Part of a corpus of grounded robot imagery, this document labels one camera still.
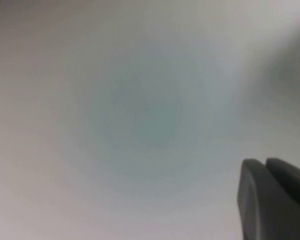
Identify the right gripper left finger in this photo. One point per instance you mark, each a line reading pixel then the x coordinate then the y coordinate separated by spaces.
pixel 250 200

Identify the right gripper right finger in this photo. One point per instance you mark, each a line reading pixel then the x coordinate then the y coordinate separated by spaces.
pixel 290 190

